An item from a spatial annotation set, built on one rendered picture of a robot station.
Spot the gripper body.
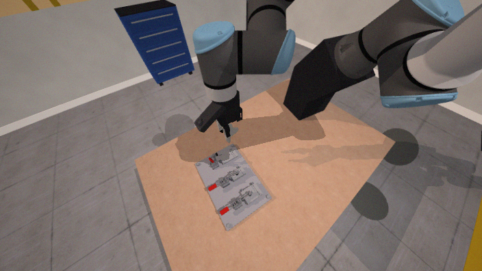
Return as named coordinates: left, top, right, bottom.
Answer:
left=212, top=90, right=242, bottom=127

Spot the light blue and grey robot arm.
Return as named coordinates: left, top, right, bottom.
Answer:
left=192, top=0, right=482, bottom=108

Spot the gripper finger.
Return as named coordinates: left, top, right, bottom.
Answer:
left=216, top=120, right=223, bottom=133
left=223, top=121, right=238, bottom=143

